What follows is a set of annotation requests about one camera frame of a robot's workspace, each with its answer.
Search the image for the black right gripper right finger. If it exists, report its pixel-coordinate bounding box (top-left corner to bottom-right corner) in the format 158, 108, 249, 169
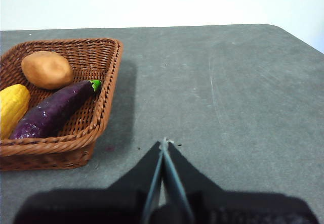
164, 142, 320, 224

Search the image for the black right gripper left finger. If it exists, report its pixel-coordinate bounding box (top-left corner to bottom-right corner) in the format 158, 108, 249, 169
12, 141, 165, 224

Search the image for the purple eggplant with green stem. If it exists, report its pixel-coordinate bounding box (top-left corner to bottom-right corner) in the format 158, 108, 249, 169
9, 79, 102, 140

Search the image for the yellow corn cob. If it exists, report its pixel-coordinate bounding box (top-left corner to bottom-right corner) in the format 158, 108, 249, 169
0, 84, 31, 140

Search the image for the brown potato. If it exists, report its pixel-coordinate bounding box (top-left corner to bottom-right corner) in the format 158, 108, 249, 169
21, 51, 74, 90

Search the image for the brown woven wicker basket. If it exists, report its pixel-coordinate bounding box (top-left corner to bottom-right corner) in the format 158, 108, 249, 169
0, 38, 124, 171

